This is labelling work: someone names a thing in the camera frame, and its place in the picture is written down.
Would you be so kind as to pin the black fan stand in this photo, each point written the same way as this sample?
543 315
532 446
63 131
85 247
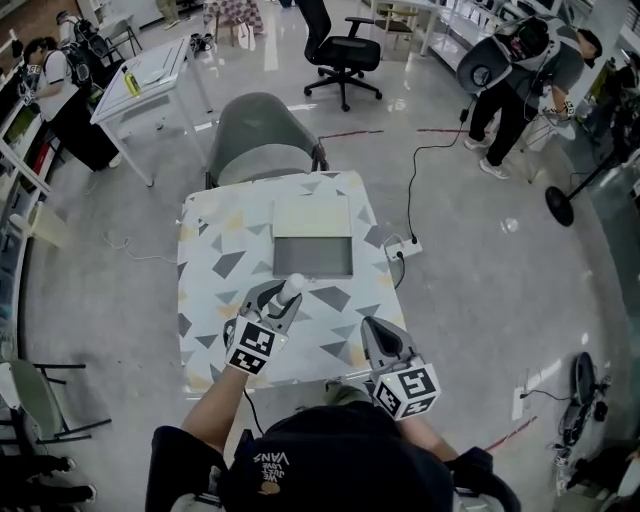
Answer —
559 205

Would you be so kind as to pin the black office chair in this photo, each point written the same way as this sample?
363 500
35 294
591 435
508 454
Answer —
342 50

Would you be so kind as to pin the grey chair shell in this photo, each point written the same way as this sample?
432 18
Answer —
482 65

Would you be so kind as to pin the yellow-green bottle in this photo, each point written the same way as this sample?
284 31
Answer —
131 82

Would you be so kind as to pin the pale green metal-frame chair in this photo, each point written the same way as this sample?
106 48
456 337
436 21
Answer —
35 400

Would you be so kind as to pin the grey box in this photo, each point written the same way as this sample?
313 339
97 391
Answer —
312 235

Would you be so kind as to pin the person's left forearm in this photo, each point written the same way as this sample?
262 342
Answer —
215 410

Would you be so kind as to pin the white framed table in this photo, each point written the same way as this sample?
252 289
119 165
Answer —
145 95

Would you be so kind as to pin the checkered cloth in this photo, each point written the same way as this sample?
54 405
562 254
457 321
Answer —
232 12

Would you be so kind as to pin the white power strip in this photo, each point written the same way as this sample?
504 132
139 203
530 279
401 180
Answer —
403 247

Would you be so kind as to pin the person's right forearm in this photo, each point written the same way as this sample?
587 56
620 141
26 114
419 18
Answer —
425 440

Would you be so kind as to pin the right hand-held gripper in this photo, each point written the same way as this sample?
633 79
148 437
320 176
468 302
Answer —
407 390

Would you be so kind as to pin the person's black shirt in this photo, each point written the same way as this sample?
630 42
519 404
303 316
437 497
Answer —
340 460

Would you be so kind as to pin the small white cylindrical object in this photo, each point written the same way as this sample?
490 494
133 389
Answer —
290 287

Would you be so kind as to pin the geometric patterned tablecloth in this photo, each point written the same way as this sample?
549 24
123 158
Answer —
220 280

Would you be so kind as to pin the white plate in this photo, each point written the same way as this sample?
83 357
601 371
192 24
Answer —
154 76

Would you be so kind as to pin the white wall power outlet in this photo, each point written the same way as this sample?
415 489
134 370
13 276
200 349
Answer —
518 402

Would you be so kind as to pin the black floor device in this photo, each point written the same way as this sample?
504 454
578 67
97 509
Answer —
584 377

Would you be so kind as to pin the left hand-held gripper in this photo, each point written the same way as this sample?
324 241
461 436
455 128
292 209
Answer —
250 345

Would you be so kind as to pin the grey-green shell chair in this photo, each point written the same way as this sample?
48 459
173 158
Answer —
260 140

